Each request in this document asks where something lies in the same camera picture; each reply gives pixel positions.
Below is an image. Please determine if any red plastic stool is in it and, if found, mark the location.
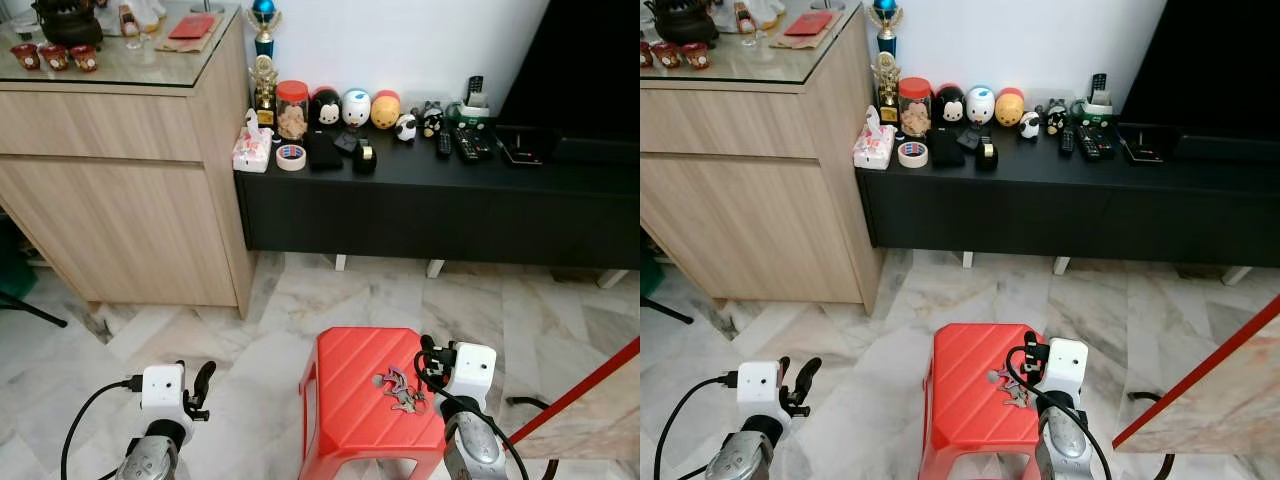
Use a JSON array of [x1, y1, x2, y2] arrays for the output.
[[918, 323, 1051, 480], [298, 326, 448, 480]]

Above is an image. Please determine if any black low TV console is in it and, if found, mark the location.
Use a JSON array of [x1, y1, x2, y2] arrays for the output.
[[856, 122, 1280, 286], [234, 125, 641, 279]]

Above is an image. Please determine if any black tripod leg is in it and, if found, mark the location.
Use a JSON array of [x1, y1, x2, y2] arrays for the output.
[[640, 295, 695, 327], [0, 290, 69, 330]]

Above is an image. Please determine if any red-edged marble board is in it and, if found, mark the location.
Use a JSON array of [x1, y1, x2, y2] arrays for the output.
[[505, 337, 641, 461], [1112, 294, 1280, 453]]

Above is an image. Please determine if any green object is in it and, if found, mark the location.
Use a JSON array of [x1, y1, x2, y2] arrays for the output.
[[640, 250, 667, 297], [0, 215, 39, 297]]

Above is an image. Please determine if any light wooden glass-topped cabinet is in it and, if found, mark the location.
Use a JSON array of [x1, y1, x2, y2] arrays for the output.
[[0, 5, 257, 319], [640, 0, 887, 306]]

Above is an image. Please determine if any pink and white tissue pack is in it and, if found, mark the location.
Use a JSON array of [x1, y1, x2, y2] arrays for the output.
[[853, 105, 897, 171], [232, 108, 276, 174]]

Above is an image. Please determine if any yellow and red plush toy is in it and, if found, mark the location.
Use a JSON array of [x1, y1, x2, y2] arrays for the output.
[[370, 90, 404, 131], [995, 88, 1028, 129]]

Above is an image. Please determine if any white and blue plush toy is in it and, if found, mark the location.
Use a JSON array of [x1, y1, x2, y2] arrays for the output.
[[341, 89, 373, 128], [965, 86, 998, 126]]

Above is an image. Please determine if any black mouse plush toy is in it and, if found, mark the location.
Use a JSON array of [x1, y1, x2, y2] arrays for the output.
[[308, 87, 344, 128], [932, 84, 968, 126]]

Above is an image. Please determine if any red-lidded clear jar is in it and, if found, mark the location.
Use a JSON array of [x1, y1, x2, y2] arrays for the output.
[[275, 80, 311, 142], [897, 77, 934, 139]]

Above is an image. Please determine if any gold trophy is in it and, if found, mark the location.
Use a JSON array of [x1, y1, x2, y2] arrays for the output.
[[250, 55, 280, 127], [872, 52, 902, 124]]

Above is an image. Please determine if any red envelope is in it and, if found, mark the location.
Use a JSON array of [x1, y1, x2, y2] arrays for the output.
[[166, 13, 219, 42], [782, 10, 837, 40]]

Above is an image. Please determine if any blue ball trophy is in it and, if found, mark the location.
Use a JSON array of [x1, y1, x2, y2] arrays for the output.
[[246, 0, 284, 59], [867, 0, 904, 57]]

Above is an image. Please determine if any dark ornament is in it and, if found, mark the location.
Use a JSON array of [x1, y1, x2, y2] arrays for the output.
[[645, 0, 722, 49], [31, 0, 105, 49]]

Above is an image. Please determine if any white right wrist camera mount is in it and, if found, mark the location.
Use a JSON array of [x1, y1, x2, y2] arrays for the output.
[[1043, 338, 1090, 397], [443, 342, 498, 401]]

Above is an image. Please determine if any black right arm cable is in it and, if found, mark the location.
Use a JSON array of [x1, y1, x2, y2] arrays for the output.
[[417, 340, 532, 480], [1005, 345, 1114, 480]]

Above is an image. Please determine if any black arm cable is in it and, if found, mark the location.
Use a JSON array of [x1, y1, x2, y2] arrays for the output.
[[1005, 345, 1114, 480], [417, 340, 532, 480], [654, 374, 741, 480], [61, 377, 147, 480]]

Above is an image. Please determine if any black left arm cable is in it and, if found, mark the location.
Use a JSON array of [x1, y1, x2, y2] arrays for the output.
[[61, 377, 147, 480], [654, 374, 741, 480]]

